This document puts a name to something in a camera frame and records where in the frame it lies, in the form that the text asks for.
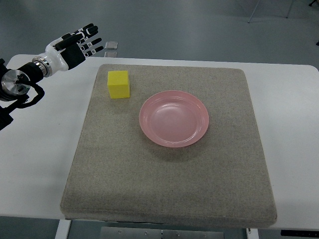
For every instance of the background chair legs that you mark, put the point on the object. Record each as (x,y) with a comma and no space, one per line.
(283,9)

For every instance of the grey metal table base plate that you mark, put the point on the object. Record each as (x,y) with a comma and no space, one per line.
(136,233)

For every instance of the black label strip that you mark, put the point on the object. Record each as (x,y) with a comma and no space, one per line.
(300,233)

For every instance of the clear floor socket cover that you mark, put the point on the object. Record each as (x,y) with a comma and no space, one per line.
(111,45)

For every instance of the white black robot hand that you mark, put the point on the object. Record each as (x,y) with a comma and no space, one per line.
(70,55)

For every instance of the white table leg right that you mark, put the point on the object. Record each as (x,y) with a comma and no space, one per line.
(252,233)

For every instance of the beige fabric mat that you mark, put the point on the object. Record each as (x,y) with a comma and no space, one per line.
(118,174)

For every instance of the white table leg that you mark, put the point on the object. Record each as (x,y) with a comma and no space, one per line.
(63,229)
(252,233)

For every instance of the white table leg left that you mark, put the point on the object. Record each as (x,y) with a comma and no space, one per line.
(63,229)

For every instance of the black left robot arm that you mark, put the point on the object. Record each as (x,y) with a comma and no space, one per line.
(20,86)

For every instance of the yellow foam block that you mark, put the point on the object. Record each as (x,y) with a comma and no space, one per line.
(118,84)

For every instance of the pink plate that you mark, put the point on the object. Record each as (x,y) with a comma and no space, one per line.
(174,119)

